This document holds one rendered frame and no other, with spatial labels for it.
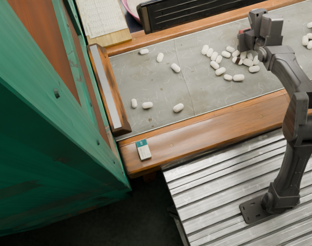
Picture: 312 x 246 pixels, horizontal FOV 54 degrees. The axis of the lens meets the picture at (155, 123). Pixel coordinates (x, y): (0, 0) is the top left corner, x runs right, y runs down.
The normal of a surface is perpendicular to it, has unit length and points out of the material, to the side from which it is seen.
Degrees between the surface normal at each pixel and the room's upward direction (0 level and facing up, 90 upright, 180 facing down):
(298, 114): 32
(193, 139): 0
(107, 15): 0
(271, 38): 47
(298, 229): 0
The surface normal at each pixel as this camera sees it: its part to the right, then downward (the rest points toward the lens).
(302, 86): -0.02, -0.73
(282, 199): 0.07, 0.59
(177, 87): 0.02, -0.25
